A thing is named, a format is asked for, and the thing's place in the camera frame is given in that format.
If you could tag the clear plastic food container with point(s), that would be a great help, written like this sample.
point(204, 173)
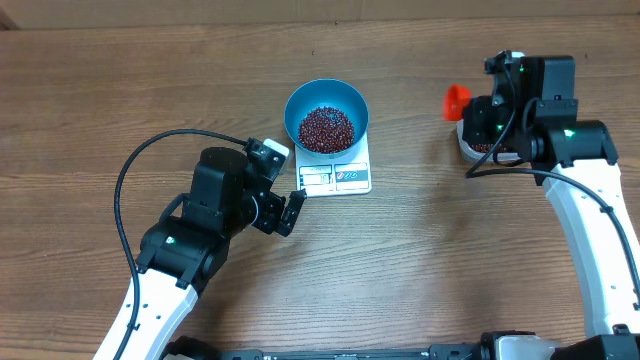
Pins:
point(470, 155)

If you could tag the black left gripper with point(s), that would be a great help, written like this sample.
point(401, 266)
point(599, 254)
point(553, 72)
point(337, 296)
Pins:
point(274, 205)

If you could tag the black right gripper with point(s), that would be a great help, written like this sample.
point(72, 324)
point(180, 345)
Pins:
point(480, 120)

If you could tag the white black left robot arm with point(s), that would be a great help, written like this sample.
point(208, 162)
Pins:
point(178, 256)

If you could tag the teal plastic bowl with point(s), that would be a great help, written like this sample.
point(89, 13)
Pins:
point(326, 92)

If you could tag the white digital kitchen scale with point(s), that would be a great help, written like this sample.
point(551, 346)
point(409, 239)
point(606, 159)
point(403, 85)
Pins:
point(348, 174)

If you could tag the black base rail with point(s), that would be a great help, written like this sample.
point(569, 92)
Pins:
point(340, 354)

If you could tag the red beans in bowl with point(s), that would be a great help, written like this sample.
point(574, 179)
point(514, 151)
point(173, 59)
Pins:
point(326, 130)

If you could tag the red adzuki beans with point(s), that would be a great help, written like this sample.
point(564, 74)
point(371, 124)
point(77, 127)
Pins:
point(484, 148)

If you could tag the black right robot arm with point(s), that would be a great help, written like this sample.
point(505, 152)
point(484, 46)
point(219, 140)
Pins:
point(529, 125)

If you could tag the red scoop blue handle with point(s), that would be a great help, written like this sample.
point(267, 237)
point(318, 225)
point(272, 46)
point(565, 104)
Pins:
point(455, 100)

